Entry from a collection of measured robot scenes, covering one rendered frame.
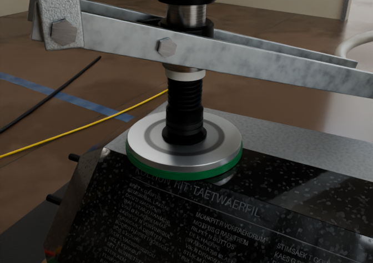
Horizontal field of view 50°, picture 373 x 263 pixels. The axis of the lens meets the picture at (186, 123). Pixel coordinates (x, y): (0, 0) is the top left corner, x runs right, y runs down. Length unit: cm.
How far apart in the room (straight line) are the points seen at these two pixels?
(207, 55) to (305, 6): 533
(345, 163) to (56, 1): 55
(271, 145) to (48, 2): 48
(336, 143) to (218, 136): 24
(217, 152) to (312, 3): 527
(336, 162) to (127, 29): 44
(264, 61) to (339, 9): 515
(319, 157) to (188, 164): 25
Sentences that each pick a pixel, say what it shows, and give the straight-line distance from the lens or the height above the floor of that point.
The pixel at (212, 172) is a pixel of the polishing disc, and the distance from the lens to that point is 68.
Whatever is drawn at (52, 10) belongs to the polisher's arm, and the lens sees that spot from 54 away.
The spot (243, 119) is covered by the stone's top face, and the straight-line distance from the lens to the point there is 88.
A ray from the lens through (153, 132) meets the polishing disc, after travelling 76.
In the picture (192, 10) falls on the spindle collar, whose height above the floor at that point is 108.
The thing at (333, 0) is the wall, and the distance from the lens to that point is 583.
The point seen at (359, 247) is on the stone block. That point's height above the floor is 81.
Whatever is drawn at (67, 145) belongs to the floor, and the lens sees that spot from 245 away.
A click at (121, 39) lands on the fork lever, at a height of 106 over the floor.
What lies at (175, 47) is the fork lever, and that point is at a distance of 60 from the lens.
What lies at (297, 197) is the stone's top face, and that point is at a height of 82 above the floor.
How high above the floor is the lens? 122
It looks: 28 degrees down
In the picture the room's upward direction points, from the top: 1 degrees clockwise
